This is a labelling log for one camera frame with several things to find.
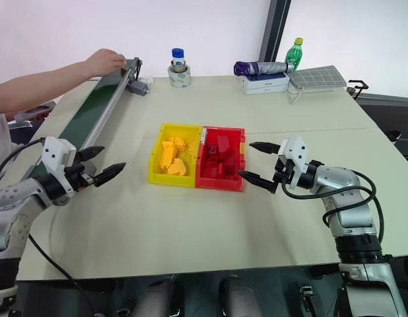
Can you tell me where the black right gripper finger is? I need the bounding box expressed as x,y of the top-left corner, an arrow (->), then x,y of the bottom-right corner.
249,141 -> 281,156
236,170 -> 279,195

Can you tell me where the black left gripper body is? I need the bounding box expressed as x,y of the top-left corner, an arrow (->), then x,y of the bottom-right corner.
63,160 -> 95,193

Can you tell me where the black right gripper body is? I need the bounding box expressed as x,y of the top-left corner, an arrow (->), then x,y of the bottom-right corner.
272,154 -> 296,193

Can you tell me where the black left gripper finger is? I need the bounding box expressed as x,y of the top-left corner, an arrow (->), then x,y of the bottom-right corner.
92,162 -> 127,188
77,145 -> 106,163

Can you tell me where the green conveyor belt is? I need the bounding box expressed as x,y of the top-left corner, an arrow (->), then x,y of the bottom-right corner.
24,57 -> 144,186

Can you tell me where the person's bare hand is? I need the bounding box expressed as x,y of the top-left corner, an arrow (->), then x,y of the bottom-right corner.
84,48 -> 127,80

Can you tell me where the large red building block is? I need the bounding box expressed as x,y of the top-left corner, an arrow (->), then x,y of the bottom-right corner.
216,133 -> 240,155

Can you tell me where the flat red building block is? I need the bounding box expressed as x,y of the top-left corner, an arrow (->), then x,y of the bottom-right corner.
203,157 -> 238,182

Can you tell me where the yellow plastic bin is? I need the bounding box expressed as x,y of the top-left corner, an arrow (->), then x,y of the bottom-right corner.
147,123 -> 205,189

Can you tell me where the red plastic bin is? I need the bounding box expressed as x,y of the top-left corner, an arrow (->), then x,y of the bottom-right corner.
194,125 -> 248,192

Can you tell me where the tall yellow building block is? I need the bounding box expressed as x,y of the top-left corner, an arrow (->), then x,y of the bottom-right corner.
160,141 -> 179,175

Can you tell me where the rounded yellow building block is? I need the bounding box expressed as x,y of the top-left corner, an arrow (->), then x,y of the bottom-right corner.
166,158 -> 189,178

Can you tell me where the white box with blue lid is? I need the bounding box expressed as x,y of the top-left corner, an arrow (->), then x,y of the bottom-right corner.
242,72 -> 290,89

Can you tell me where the grey flat device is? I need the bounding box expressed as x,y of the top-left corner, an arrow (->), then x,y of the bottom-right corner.
13,100 -> 57,123

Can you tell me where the small yellow building block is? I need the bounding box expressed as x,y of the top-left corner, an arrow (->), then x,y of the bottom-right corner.
166,135 -> 187,153

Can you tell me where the folded purple grey umbrella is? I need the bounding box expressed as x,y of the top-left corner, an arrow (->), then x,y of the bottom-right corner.
233,60 -> 294,77

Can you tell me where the person's white shirt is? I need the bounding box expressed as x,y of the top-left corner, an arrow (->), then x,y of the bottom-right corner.
0,111 -> 14,164

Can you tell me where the grey grid panel with stand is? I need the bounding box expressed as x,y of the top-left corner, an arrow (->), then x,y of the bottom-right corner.
287,65 -> 348,106

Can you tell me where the green bottle yellow cap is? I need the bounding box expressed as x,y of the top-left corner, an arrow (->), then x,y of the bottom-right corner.
284,37 -> 304,73

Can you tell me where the black table clamp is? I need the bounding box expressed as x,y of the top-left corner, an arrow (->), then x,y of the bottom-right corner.
347,79 -> 370,99

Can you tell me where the white tape roll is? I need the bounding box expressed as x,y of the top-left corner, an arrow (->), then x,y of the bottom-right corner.
167,65 -> 191,88

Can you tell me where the dark grey furniture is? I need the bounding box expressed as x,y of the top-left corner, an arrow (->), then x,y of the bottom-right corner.
355,92 -> 408,166

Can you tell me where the blue capped white bottle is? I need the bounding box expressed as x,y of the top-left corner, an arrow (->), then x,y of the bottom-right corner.
170,48 -> 186,73

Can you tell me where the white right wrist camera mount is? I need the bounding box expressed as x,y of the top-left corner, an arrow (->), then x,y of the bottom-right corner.
277,134 -> 309,191

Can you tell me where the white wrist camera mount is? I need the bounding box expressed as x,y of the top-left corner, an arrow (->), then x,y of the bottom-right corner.
277,134 -> 309,191
41,136 -> 78,182

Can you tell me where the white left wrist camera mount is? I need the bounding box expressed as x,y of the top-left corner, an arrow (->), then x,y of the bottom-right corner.
41,136 -> 78,182

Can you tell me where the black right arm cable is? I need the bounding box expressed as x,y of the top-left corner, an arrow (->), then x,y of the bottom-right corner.
281,168 -> 386,252

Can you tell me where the grey window frame post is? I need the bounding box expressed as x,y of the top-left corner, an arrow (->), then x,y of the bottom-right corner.
259,0 -> 292,64

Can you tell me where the black bracket under table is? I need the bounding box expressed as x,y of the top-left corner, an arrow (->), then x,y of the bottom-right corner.
298,285 -> 316,317

